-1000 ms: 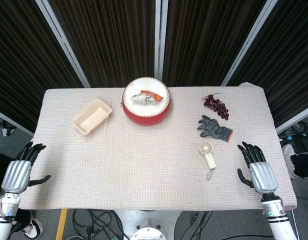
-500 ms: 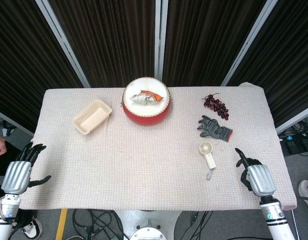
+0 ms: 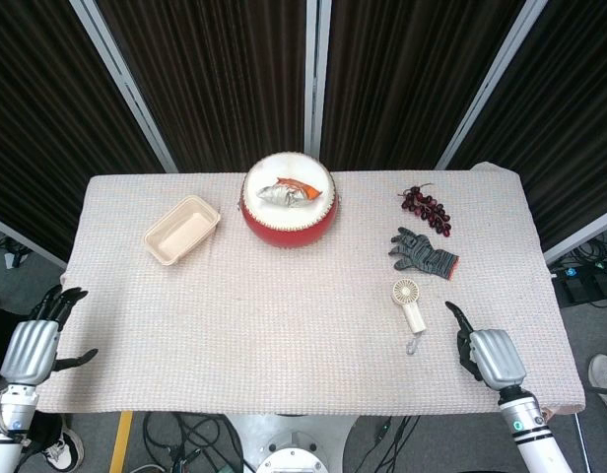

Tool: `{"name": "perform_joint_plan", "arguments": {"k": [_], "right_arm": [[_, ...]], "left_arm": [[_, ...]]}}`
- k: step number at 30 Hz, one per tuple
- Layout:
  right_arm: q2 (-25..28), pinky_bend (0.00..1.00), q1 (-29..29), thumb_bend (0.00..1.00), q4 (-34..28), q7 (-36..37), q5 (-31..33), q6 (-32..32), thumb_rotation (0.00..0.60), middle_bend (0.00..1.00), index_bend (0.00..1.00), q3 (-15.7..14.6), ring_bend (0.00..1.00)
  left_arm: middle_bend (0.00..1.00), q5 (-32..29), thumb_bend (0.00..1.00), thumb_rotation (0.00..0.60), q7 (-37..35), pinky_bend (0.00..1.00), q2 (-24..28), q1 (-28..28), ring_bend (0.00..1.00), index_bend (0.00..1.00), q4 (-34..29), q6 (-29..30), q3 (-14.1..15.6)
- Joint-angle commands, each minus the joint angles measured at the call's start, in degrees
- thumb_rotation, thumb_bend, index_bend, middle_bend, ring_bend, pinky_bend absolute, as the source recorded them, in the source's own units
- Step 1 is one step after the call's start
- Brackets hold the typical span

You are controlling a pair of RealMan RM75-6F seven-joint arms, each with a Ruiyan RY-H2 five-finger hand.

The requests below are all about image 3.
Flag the yellow floor tape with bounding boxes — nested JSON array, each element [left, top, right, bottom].
[[107, 411, 135, 473]]

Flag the white shoe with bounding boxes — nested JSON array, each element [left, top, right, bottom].
[[587, 353, 607, 425]]

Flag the black white sneaker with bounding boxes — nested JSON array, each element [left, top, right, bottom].
[[38, 427, 86, 470]]

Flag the crumpled silver orange snack bag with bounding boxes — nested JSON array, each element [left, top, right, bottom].
[[255, 176, 322, 208]]

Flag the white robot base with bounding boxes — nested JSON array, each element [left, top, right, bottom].
[[223, 413, 363, 473]]

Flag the black floor cables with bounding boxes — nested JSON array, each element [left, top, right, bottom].
[[143, 412, 245, 473]]

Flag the red white drum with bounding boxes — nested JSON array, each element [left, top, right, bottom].
[[236, 152, 341, 251]]

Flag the cream handheld fan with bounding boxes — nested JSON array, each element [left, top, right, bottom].
[[392, 278, 429, 356]]

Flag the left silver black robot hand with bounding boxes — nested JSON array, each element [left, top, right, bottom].
[[0, 286, 100, 386]]

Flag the white woven tablecloth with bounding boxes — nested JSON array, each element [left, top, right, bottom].
[[35, 162, 587, 417]]

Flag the grey striped work glove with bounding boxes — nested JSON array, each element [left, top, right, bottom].
[[388, 227, 461, 283]]

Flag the dark red grape bunch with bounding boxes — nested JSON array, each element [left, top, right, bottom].
[[397, 182, 453, 239]]

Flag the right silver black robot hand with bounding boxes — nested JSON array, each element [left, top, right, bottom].
[[444, 301, 527, 391]]

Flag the beige rectangular food container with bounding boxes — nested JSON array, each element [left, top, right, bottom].
[[143, 194, 223, 268]]

